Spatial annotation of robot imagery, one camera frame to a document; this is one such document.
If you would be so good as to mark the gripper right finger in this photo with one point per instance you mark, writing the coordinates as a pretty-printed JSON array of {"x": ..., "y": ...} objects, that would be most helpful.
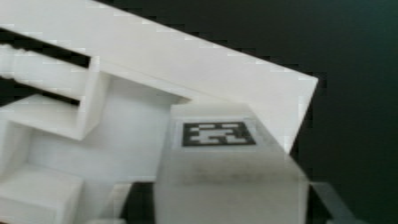
[{"x": 327, "y": 209}]

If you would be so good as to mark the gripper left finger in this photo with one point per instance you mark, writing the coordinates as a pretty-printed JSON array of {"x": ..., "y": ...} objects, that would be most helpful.
[{"x": 130, "y": 205}]

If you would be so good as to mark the white chair leg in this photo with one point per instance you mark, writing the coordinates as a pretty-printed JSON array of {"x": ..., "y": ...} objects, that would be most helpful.
[{"x": 230, "y": 181}]

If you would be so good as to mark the white chair seat part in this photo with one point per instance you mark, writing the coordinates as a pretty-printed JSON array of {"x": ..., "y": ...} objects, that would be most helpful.
[{"x": 41, "y": 191}]

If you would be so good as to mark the white U-shaped obstacle fence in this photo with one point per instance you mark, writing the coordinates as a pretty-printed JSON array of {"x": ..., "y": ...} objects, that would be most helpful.
[{"x": 155, "y": 55}]

